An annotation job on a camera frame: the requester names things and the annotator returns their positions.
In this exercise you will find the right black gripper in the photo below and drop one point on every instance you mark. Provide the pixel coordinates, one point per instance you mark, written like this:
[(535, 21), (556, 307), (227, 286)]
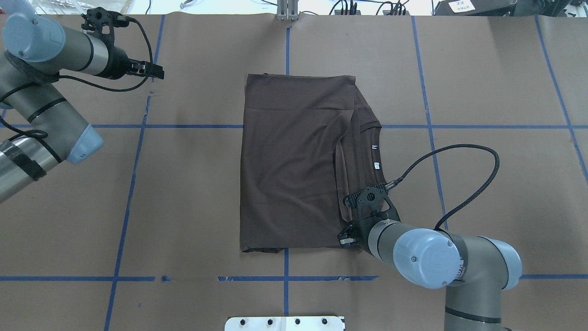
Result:
[(361, 240)]

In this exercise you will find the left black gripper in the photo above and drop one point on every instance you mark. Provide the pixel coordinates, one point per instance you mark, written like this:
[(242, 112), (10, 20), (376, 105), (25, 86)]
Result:
[(120, 61)]

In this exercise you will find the dark brown t-shirt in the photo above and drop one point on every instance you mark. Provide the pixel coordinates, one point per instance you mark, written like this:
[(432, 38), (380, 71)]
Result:
[(307, 143)]

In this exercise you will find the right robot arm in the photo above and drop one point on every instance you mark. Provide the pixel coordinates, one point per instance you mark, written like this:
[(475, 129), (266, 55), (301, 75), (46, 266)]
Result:
[(473, 270)]

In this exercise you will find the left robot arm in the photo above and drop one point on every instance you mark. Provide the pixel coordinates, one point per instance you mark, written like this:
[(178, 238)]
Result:
[(37, 49)]

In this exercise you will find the clear plastic bag sheet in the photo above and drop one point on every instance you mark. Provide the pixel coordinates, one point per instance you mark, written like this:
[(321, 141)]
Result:
[(76, 7)]

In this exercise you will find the brown kraft paper cover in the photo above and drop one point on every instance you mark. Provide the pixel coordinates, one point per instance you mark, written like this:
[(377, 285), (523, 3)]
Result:
[(144, 235)]

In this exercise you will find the black box white label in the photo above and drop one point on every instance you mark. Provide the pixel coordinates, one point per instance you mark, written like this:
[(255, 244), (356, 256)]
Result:
[(482, 8)]

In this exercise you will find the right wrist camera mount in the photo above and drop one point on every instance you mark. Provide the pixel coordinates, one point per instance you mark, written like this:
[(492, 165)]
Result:
[(372, 201)]

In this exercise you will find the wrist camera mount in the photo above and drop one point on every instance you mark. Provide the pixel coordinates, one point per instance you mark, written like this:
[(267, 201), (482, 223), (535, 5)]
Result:
[(100, 23), (372, 201)]

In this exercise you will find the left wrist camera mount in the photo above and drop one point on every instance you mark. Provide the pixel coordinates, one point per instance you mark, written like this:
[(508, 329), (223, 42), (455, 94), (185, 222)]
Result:
[(100, 23)]

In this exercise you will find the aluminium frame post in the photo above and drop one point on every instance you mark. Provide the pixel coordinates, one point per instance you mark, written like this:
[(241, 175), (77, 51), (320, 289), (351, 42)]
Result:
[(287, 10)]

